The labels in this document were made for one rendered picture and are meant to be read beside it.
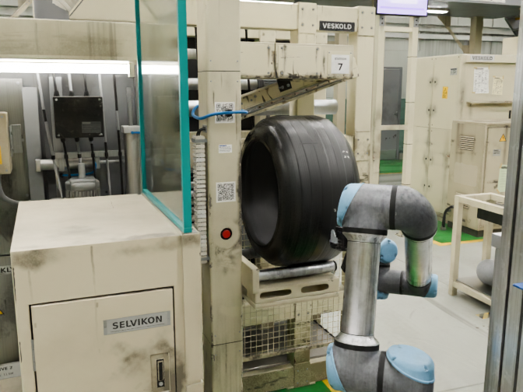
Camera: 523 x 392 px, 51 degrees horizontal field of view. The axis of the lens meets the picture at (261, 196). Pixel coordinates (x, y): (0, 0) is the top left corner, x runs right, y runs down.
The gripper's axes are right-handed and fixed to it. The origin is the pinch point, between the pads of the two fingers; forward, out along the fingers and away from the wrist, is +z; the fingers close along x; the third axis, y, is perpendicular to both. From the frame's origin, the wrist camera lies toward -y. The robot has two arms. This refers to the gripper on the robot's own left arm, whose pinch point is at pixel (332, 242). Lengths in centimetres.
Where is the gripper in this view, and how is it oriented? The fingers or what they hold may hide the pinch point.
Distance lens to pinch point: 203.5
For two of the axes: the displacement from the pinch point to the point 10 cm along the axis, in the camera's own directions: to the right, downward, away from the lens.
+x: -9.3, 0.7, -3.7
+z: -3.7, -0.5, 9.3
